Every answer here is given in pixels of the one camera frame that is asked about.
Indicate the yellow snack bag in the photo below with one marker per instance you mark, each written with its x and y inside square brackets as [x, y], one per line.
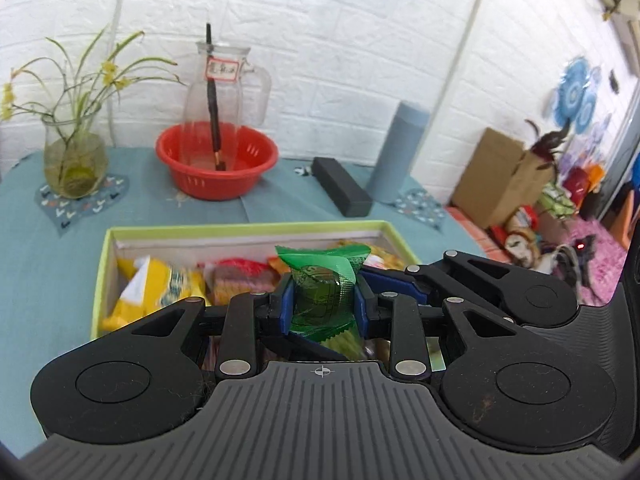
[160, 285]

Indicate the black stick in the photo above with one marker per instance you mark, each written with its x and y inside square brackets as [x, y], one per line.
[214, 105]

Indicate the orange bag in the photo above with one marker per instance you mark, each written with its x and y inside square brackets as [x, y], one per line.
[596, 177]

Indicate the light green cardboard box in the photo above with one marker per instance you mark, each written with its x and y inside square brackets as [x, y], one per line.
[105, 280]

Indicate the red white plush toy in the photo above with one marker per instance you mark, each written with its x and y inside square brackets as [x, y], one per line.
[520, 240]

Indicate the glass vase with plant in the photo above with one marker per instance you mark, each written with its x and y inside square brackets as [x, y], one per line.
[75, 160]

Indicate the red snack packet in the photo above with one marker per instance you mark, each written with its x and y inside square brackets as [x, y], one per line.
[240, 280]

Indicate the blue-grey bottle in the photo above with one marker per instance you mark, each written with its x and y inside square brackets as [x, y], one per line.
[395, 155]

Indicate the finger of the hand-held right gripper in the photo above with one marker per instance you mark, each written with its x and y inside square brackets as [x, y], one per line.
[395, 282]

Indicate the dark dried plant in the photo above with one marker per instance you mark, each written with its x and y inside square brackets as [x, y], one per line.
[547, 142]

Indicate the glass pitcher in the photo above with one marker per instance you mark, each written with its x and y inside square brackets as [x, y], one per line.
[240, 110]

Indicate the pink fluffy cloth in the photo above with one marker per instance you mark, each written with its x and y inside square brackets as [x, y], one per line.
[600, 255]

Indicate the small green snack packet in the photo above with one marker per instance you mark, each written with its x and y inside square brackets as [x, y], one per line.
[320, 285]

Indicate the brown cardboard box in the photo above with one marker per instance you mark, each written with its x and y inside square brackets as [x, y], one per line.
[495, 180]

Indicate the blue round wall decoration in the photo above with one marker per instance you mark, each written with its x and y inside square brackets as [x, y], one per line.
[575, 90]

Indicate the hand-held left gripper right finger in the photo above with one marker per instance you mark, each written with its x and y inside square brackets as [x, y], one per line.
[361, 310]

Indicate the red plastic basin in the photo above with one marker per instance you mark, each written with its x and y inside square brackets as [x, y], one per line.
[215, 182]

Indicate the black rectangular case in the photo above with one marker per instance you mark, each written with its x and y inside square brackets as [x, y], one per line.
[342, 187]

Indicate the red bag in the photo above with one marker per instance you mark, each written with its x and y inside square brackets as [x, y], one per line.
[577, 185]

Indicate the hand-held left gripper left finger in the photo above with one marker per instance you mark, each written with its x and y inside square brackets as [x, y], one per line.
[286, 310]

